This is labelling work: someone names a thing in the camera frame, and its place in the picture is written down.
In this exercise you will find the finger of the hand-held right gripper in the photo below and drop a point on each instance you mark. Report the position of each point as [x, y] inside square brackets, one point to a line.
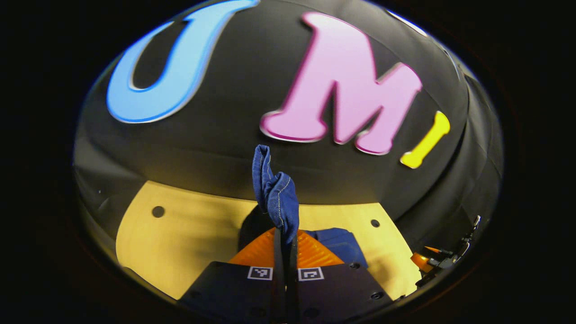
[420, 262]
[434, 249]

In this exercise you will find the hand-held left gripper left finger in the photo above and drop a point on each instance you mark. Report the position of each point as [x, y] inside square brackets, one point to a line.
[279, 292]

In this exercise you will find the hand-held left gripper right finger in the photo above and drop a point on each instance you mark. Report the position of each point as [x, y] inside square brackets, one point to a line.
[292, 292]

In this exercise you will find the blue jeans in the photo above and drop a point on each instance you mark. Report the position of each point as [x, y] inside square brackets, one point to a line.
[279, 202]

